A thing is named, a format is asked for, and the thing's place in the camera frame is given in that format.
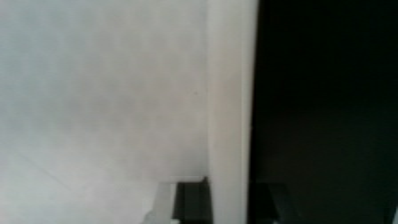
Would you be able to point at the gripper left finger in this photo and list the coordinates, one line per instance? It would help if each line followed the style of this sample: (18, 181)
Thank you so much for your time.
(192, 203)

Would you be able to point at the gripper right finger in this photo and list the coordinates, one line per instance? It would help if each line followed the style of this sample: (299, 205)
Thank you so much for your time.
(272, 209)

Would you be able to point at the white desk top tray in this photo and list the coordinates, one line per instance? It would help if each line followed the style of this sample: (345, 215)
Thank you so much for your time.
(125, 107)

